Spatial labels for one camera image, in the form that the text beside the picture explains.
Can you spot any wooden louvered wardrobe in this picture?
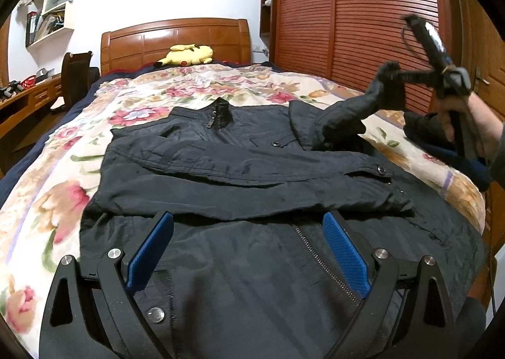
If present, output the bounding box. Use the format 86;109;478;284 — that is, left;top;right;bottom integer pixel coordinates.
270;0;450;91

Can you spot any yellow plush toy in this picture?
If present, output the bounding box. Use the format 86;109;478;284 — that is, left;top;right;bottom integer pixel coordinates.
154;44;213;67

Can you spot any dark folded clothes pile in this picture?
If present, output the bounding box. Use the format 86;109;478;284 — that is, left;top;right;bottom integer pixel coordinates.
403;111;491;192

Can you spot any red basket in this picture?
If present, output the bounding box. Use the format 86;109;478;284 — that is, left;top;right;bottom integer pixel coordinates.
21;75;36;90

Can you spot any person's right hand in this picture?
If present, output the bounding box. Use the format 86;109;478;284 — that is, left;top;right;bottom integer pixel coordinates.
437;93;479;143

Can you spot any white wall shelf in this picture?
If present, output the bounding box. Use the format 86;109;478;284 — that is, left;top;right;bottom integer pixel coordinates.
18;0;74;50

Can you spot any black jacket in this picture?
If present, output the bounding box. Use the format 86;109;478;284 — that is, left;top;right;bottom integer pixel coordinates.
80;79;484;358

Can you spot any dark wooden chair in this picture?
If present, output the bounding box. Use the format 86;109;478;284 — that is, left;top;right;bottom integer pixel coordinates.
50;51;100;113

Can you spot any person's right forearm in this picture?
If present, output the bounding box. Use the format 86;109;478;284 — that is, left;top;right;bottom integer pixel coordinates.
467;93;503;161

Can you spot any wooden desk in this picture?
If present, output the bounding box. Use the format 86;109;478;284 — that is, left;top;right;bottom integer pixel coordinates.
1;74;62;177

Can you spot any floral blanket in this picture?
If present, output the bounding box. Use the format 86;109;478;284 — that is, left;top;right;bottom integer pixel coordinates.
1;64;485;357

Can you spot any wooden headboard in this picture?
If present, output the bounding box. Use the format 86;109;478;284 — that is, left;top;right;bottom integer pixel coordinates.
100;18;253;75

